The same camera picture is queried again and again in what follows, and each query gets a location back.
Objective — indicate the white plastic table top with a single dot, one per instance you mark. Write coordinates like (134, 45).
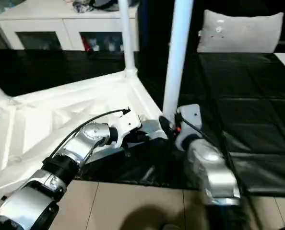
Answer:
(49, 115)

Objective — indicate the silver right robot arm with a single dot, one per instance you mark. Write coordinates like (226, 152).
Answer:
(214, 172)

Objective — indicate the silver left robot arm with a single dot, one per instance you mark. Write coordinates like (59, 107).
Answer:
(85, 143)

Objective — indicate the black work mat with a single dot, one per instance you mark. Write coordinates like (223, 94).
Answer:
(252, 95)

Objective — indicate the black sofa with gold label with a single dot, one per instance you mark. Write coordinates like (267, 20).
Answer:
(152, 24)

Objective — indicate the grey printed pillow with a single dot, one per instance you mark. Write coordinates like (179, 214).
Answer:
(241, 31)

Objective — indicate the black plastic packet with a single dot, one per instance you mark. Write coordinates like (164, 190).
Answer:
(82, 6)

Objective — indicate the white cabinet with glass doors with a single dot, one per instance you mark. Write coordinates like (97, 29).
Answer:
(49, 24)

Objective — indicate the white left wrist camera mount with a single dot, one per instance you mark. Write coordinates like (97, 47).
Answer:
(129, 122)

